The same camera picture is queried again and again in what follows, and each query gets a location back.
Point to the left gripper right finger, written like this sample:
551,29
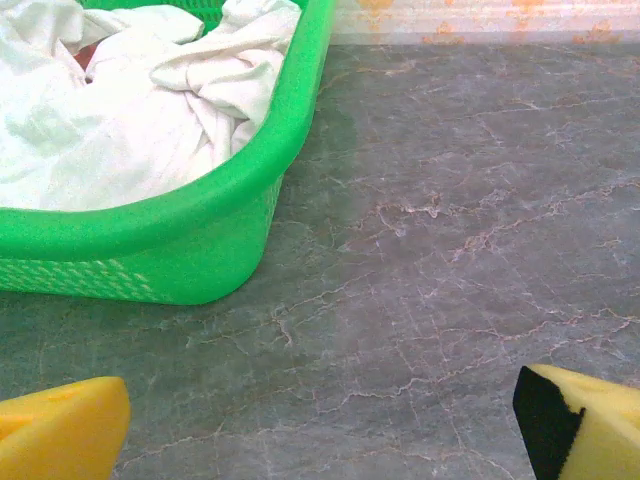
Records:
605,430

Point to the green plastic basket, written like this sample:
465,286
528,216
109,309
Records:
200,225

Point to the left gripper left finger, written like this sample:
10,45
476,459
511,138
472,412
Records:
60,435

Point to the white t-shirt with red print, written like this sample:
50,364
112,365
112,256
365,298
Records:
125,125

